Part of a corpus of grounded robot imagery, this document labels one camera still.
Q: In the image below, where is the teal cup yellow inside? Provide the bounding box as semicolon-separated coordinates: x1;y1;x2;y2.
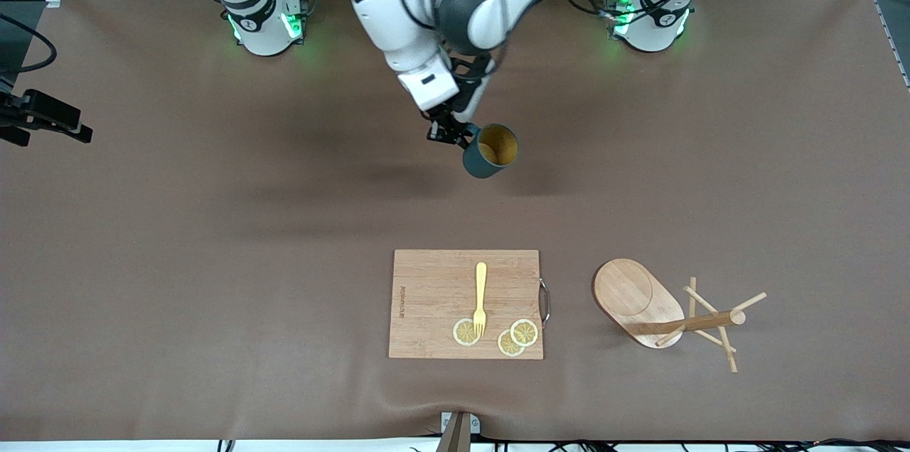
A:
462;123;519;179

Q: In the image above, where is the wooden mug tree rack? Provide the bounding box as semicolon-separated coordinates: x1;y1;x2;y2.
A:
593;258;769;374

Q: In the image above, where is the yellow plastic fork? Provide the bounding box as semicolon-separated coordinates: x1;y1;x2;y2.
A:
473;262;488;338

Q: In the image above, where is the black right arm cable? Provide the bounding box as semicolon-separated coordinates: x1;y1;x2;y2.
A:
0;15;57;74

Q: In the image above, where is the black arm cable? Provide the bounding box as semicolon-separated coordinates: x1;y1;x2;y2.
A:
398;0;513;83
0;15;57;74

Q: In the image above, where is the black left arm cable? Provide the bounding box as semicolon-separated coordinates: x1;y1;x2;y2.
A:
398;0;513;83

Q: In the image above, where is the bamboo cutting board metal handle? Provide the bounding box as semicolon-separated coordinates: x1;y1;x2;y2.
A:
388;249;552;360

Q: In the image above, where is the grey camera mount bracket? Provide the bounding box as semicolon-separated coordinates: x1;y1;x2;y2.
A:
435;411;481;452

